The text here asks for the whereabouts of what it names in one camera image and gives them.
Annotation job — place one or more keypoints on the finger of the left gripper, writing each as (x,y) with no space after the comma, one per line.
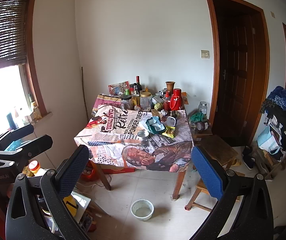
(10,136)
(23,154)

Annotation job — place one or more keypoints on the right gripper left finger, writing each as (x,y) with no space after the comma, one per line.
(25,219)

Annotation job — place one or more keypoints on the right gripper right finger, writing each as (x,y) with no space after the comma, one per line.
(254,219)

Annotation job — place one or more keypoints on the yellow snack wrapper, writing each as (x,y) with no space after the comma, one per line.
(169,132)

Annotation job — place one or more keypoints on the silver tin can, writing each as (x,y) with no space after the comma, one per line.
(143,135)

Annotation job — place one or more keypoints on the teal bag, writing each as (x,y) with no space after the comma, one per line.
(154,125)

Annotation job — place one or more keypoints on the tan cardboard piece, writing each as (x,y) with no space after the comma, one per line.
(154,112)

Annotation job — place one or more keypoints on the foil ball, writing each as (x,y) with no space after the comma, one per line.
(164,112)

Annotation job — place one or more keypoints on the white trash bowl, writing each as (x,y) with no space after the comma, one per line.
(142,209)

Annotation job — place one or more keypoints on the yellow black object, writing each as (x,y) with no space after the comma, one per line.
(71,204)

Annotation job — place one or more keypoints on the black shoe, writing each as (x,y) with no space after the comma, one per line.
(248,160)

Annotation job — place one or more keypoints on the wooden stool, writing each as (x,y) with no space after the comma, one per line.
(211,156)

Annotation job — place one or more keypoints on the light blue bag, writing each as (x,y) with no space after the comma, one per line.
(269,140)

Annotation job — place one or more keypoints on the red box under table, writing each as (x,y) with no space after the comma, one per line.
(110,169)

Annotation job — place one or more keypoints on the pink tan paper bag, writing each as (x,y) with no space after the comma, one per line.
(105,100)

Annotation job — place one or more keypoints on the wooden table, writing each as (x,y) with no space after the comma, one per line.
(178,182)

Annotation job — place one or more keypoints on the clothes pile on rack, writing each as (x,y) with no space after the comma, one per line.
(275,109)

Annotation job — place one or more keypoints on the black lid glass jar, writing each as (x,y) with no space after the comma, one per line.
(126,101)

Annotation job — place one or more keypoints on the green cloth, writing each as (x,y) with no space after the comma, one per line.
(197,117)

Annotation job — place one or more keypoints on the snack bag with red print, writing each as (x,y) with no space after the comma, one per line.
(118,88)

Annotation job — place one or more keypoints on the bamboo window blind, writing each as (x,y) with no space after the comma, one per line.
(12,32)

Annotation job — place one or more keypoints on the clear glass jar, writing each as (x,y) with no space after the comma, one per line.
(203,107)

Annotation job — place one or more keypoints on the small red white can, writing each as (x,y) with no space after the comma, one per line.
(137,108)

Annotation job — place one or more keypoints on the yellow label bottle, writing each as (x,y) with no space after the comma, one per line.
(136,96)

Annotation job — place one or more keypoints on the dark wine bottle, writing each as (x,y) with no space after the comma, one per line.
(139,86)

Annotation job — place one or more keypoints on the gold lid plastic jar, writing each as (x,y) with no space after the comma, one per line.
(145,101)

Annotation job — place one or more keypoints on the orange paper packet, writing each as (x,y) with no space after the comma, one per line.
(184,97)

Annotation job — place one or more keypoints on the red thermos jug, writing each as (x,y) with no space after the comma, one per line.
(176,101)

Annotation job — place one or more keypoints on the red sauce bottle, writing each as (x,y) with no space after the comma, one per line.
(166,101)

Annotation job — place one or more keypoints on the yellow green ball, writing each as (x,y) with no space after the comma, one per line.
(158,106)

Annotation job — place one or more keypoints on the brown clay vase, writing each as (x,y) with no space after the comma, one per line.
(170,86)

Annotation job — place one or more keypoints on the dark wooden door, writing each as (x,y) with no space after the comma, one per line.
(241,69)

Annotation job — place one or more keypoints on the wall light switch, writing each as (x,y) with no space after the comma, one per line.
(205,54)

